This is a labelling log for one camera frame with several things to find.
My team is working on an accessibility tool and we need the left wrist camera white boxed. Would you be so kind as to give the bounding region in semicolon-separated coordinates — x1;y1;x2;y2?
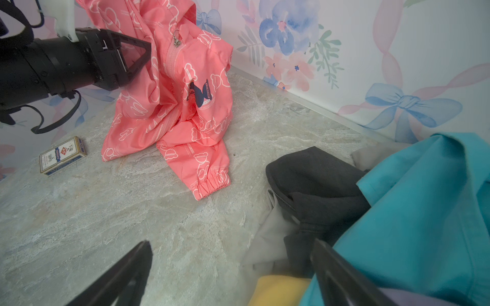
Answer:
40;0;79;43

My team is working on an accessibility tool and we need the light grey cloth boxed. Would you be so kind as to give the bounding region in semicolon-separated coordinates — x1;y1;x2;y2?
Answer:
242;142;409;283

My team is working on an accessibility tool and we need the teal cloth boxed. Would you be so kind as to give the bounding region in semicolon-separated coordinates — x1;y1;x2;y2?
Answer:
298;132;490;306

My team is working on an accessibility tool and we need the purple cloth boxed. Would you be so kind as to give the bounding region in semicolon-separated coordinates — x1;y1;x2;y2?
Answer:
380;288;458;306

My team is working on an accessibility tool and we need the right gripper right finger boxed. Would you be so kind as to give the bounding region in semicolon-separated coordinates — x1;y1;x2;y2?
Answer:
311;239;395;306

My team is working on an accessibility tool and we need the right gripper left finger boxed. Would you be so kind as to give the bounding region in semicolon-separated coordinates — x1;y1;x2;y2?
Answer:
68;240;153;306

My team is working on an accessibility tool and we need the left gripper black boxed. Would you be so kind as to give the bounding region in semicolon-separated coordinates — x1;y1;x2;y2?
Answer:
1;28;152;110

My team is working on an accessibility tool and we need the pink printed jacket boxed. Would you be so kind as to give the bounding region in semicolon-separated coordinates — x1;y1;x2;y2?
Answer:
80;1;233;200

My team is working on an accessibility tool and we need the dark grey cloth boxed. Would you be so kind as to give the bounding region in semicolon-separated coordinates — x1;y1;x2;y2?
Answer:
265;147;371;278

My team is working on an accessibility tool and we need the small card box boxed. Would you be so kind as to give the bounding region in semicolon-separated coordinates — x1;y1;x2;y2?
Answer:
39;136;87;176

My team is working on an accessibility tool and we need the yellow cloth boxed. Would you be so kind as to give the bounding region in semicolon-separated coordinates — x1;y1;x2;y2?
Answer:
248;275;311;306

